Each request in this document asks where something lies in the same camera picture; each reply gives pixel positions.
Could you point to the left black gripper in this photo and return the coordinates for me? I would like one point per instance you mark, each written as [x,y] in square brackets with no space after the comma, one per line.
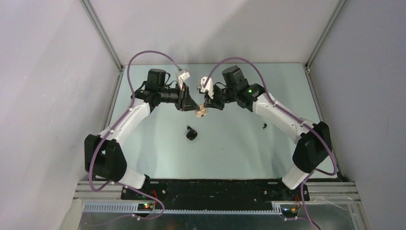
[185,102]

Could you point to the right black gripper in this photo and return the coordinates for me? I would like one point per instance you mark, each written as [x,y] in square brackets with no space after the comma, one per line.
[215,105]

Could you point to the beige earbud charging case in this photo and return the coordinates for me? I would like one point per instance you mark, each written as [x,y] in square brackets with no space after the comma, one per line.
[201,112]

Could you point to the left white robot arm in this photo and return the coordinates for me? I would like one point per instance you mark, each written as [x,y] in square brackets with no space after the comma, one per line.
[104,156]

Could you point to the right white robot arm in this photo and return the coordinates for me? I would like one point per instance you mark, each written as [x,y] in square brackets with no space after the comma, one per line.
[313,142]

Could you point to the black earbud charging case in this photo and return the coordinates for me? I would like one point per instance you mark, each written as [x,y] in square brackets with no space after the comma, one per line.
[191,134]

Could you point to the left controller board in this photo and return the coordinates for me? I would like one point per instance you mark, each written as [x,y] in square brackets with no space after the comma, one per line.
[145,207]

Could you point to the controller board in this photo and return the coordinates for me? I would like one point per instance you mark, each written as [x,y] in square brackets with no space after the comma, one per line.
[289,213]
[145,207]

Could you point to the right controller board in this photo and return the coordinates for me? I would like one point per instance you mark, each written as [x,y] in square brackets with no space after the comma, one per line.
[289,213]

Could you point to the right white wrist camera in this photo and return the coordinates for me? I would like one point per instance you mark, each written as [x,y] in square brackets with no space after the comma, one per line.
[206,86]

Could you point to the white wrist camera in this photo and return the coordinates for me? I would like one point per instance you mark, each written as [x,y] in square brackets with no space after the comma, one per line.
[206,86]
[181,77]

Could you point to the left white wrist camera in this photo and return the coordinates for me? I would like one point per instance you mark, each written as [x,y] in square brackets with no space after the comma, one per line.
[181,77]

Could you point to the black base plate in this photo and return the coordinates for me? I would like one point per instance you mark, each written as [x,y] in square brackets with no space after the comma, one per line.
[215,194]

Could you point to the grey slotted cable duct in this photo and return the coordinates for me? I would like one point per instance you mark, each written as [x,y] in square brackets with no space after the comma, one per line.
[135,208]

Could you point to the left aluminium frame post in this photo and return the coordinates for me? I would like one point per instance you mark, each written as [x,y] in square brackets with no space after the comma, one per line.
[97,24]

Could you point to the aluminium frame post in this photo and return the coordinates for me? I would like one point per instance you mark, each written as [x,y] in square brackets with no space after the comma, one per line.
[325,32]
[97,24]

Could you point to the right aluminium frame post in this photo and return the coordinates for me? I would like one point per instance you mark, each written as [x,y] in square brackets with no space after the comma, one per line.
[325,32]

